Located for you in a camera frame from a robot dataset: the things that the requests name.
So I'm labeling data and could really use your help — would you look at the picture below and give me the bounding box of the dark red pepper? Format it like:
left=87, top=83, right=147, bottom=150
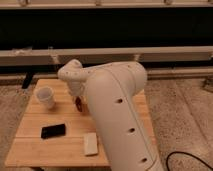
left=75, top=97, right=83, bottom=112

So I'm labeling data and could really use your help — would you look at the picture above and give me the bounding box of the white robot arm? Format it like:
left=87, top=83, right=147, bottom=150
left=58, top=60, right=164, bottom=171

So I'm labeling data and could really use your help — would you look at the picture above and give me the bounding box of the black rectangular sponge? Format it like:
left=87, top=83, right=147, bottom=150
left=41, top=124, right=66, bottom=139

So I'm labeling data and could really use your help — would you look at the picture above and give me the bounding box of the white sponge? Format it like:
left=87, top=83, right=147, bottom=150
left=84, top=133, right=98, bottom=156

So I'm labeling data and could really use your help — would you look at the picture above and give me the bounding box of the white paper cup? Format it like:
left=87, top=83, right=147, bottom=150
left=35, top=86, right=55, bottom=109

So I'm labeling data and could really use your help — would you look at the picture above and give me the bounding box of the black cable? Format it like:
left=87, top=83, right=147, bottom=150
left=165, top=151, right=213, bottom=171

